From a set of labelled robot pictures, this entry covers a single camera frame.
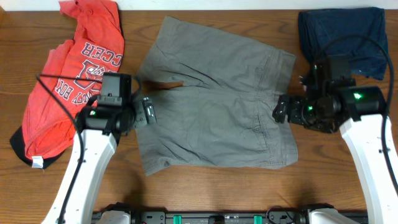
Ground grey shorts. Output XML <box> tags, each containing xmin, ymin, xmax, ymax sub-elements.
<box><xmin>137</xmin><ymin>16</ymin><xmax>298</xmax><ymax>175</ymax></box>

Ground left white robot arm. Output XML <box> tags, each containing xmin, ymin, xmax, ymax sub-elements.
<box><xmin>44</xmin><ymin>96</ymin><xmax>156</xmax><ymax>223</ymax></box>

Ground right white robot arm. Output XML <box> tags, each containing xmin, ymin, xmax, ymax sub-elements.
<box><xmin>272</xmin><ymin>86</ymin><xmax>397</xmax><ymax>223</ymax></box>

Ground red printed t-shirt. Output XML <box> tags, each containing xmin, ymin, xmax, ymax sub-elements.
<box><xmin>22</xmin><ymin>0</ymin><xmax>124</xmax><ymax>159</ymax></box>

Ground folded navy garment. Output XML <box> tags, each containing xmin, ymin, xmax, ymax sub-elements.
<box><xmin>298</xmin><ymin>7</ymin><xmax>388</xmax><ymax>80</ymax></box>

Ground black garment under t-shirt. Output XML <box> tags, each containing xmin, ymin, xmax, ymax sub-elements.
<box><xmin>9</xmin><ymin>127</ymin><xmax>63</xmax><ymax>169</ymax></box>

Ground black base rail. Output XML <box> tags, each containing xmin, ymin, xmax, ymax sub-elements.
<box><xmin>91</xmin><ymin>203</ymin><xmax>368</xmax><ymax>224</ymax></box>

